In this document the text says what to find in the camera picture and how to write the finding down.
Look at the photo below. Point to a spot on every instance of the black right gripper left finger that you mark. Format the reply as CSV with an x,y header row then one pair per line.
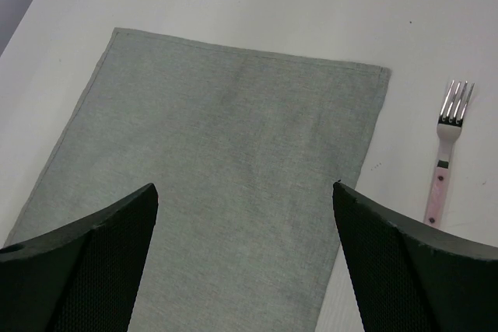
x,y
83,276

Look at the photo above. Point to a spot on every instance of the grey cloth napkin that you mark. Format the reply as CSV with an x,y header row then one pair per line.
x,y
243,147

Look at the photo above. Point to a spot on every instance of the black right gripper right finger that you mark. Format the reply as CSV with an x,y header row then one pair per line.
x,y
407,276

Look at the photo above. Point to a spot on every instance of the pink handled metal fork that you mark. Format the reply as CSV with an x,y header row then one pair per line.
x,y
449,126

